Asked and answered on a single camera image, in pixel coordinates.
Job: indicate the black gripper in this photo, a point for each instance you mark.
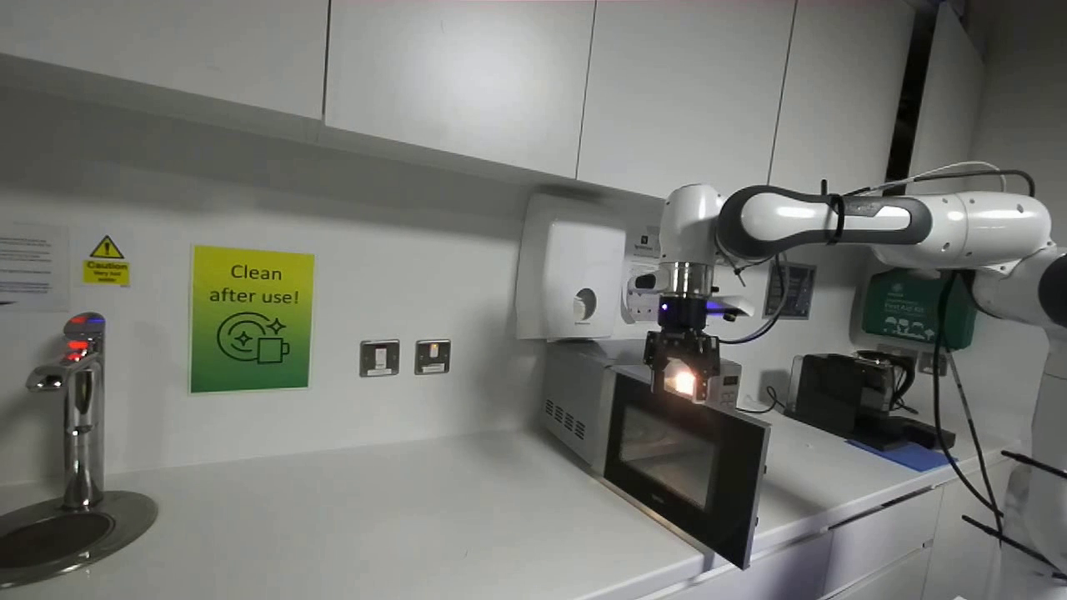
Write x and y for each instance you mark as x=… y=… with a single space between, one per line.
x=686 y=349

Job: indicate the black microwave door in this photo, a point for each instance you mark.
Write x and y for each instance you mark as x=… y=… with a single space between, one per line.
x=687 y=468

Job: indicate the white upper cabinet door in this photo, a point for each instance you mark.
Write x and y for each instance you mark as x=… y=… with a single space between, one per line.
x=836 y=100
x=153 y=52
x=454 y=78
x=944 y=88
x=678 y=100

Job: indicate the dark framed Christmas poster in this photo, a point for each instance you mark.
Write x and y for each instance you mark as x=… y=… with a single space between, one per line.
x=793 y=290

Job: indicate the white instruction sheet with logo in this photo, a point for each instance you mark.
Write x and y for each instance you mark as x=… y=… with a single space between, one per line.
x=643 y=248

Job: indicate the black coffee machine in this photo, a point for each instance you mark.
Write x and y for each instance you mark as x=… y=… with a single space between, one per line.
x=827 y=389

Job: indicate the white paper towel dispenser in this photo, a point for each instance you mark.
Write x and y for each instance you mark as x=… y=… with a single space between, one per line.
x=567 y=270

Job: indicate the green first aid box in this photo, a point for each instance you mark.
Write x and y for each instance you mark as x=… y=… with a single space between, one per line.
x=906 y=310

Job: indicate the blue mat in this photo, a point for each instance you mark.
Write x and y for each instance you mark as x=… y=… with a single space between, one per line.
x=906 y=453

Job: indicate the black flat stand base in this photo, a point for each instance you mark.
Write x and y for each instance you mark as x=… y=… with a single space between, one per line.
x=923 y=430

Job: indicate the white base cabinet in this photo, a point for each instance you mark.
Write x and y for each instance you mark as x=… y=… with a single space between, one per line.
x=878 y=543

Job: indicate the green clean after use poster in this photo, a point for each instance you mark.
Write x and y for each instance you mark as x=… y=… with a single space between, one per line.
x=251 y=321

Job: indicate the yellow warning sign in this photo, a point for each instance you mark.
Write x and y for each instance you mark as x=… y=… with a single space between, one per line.
x=106 y=263

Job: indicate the chrome hot water tap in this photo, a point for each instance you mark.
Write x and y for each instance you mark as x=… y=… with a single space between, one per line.
x=82 y=411

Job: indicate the round metal drip tray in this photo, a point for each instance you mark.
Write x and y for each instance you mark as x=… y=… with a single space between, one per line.
x=67 y=538

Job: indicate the white text notice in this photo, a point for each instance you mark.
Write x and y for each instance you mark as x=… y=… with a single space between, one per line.
x=28 y=270

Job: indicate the steel double wall socket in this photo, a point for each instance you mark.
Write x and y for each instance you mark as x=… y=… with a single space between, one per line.
x=774 y=389

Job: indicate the small steel wall switch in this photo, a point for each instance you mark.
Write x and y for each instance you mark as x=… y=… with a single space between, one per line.
x=927 y=362

